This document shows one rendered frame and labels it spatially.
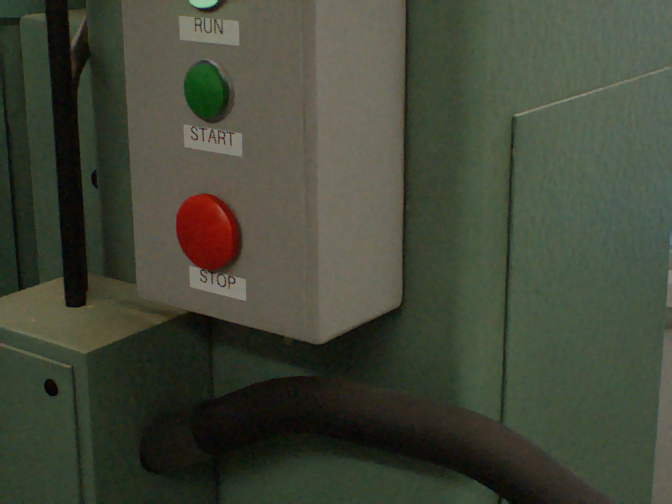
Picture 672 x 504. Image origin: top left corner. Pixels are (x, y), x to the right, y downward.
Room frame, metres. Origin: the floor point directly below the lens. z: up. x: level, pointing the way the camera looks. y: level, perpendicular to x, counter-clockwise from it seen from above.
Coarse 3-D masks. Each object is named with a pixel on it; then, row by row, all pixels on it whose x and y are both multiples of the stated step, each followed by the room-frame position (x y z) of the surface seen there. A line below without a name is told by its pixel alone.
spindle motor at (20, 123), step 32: (0, 0) 0.72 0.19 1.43; (32, 0) 0.72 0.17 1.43; (0, 32) 0.72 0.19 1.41; (0, 64) 0.72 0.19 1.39; (0, 96) 0.72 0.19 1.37; (0, 128) 0.72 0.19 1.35; (0, 160) 0.72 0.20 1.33; (0, 192) 0.72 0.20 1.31; (32, 192) 0.72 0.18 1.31; (0, 224) 0.72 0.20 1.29; (32, 224) 0.72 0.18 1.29; (0, 256) 0.72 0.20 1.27; (32, 256) 0.72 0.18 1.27; (0, 288) 0.72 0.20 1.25
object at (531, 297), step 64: (448, 0) 0.48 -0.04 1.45; (512, 0) 0.50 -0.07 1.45; (576, 0) 0.54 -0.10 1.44; (640, 0) 0.60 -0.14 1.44; (448, 64) 0.48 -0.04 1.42; (512, 64) 0.50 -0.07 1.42; (576, 64) 0.55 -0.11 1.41; (640, 64) 0.60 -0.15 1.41; (448, 128) 0.48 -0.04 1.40; (512, 128) 0.50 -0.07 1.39; (576, 128) 0.54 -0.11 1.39; (640, 128) 0.60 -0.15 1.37; (128, 192) 0.59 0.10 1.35; (448, 192) 0.48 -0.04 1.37; (512, 192) 0.50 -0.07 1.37; (576, 192) 0.55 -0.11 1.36; (640, 192) 0.60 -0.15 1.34; (128, 256) 0.59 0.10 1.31; (448, 256) 0.48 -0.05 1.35; (512, 256) 0.50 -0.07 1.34; (576, 256) 0.55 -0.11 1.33; (640, 256) 0.61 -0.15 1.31; (384, 320) 0.50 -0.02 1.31; (448, 320) 0.48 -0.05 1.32; (512, 320) 0.50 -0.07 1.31; (576, 320) 0.55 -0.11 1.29; (640, 320) 0.61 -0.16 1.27; (384, 384) 0.50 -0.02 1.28; (448, 384) 0.48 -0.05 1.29; (512, 384) 0.50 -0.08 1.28; (576, 384) 0.55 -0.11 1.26; (640, 384) 0.62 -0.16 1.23; (256, 448) 0.55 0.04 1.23; (320, 448) 0.52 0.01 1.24; (576, 448) 0.56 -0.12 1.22; (640, 448) 0.62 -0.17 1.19
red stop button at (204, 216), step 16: (192, 208) 0.47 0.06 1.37; (208, 208) 0.46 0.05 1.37; (224, 208) 0.47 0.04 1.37; (176, 224) 0.48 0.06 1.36; (192, 224) 0.47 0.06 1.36; (208, 224) 0.46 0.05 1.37; (224, 224) 0.46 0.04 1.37; (192, 240) 0.47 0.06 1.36; (208, 240) 0.46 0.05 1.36; (224, 240) 0.46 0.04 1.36; (192, 256) 0.47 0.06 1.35; (208, 256) 0.46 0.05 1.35; (224, 256) 0.46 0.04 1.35
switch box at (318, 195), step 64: (128, 0) 0.50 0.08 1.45; (256, 0) 0.46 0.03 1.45; (320, 0) 0.45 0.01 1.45; (384, 0) 0.48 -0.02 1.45; (128, 64) 0.50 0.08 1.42; (256, 64) 0.46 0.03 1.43; (320, 64) 0.45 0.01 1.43; (384, 64) 0.48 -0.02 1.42; (128, 128) 0.51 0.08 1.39; (256, 128) 0.46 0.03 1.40; (320, 128) 0.45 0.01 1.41; (384, 128) 0.48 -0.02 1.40; (192, 192) 0.48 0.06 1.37; (256, 192) 0.46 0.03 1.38; (320, 192) 0.45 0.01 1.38; (384, 192) 0.48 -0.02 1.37; (256, 256) 0.46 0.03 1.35; (320, 256) 0.45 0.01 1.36; (384, 256) 0.48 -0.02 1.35; (256, 320) 0.47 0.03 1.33; (320, 320) 0.45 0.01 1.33
